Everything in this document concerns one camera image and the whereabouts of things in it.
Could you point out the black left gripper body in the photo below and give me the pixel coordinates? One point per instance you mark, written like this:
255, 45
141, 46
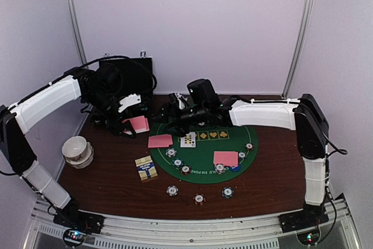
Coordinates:
113, 127

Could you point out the aluminium front rail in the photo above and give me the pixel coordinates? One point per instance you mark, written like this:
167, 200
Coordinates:
255, 232

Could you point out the round green poker mat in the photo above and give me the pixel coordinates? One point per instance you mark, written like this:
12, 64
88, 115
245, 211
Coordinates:
209, 138

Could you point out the white left wrist cover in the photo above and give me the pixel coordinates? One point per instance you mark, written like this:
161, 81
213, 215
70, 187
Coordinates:
129, 101

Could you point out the blue green 50 chip stack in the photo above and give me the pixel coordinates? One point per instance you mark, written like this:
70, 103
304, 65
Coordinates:
227, 192

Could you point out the red black 100 chip stack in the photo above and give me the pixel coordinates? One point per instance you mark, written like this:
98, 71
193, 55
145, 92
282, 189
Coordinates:
199, 199

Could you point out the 10 chips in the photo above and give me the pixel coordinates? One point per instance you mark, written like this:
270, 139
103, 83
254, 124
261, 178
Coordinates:
171, 152
219, 168

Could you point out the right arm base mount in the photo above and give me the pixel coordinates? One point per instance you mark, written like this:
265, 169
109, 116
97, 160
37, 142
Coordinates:
308, 216

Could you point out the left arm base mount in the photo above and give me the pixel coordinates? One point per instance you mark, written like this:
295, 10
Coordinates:
83, 221

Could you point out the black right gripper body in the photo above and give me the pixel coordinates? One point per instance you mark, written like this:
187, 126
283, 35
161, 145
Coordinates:
186, 118

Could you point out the right aluminium frame post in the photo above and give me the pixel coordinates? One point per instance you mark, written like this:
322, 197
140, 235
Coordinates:
302, 31

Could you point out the pink cards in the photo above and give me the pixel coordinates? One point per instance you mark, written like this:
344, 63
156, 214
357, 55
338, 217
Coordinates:
160, 141
226, 158

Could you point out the face up community cards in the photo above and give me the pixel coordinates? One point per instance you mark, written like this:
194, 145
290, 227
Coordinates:
188, 141

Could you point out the aluminium frame post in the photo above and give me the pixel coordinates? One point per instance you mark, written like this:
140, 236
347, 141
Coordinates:
76, 31
302, 31

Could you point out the left aluminium frame post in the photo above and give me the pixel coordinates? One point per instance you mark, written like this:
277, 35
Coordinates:
76, 31

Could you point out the blue white 10 chip stack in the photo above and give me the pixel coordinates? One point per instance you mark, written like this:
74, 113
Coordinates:
172, 190

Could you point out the black poker chip case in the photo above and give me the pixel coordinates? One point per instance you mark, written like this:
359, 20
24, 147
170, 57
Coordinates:
138, 78

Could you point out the pink playing card deck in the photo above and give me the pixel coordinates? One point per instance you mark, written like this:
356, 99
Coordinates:
140, 124

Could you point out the white ceramic bowl stack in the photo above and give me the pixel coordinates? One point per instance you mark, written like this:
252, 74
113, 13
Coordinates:
78, 152

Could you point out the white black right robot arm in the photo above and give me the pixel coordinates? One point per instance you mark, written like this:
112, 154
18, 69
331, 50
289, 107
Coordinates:
303, 115

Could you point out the card deck holder box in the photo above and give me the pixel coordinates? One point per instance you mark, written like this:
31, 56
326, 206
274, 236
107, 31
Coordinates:
146, 168

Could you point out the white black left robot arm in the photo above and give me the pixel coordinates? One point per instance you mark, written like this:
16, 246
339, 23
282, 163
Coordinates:
19, 118

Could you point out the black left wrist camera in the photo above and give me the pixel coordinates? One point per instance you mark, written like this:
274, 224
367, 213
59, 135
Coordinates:
110, 77

